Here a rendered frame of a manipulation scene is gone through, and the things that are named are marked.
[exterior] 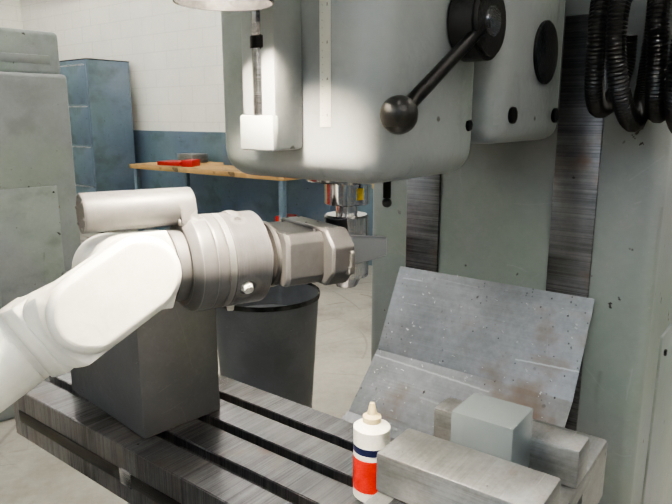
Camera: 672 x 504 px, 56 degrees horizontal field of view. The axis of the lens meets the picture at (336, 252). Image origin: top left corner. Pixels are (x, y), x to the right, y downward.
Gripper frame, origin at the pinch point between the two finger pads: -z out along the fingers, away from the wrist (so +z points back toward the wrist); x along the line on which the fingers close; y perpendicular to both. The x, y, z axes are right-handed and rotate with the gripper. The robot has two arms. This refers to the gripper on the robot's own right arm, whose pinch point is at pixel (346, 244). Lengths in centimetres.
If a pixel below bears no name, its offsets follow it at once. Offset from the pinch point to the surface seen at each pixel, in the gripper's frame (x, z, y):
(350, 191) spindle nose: -2.2, 1.1, -5.9
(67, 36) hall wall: 876, -143, -119
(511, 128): -7.0, -16.5, -12.2
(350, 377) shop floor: 204, -143, 122
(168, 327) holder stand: 22.5, 12.3, 13.5
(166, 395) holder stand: 22.3, 13.1, 22.7
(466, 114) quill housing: -7.4, -9.3, -13.6
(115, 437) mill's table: 24.4, 19.4, 27.9
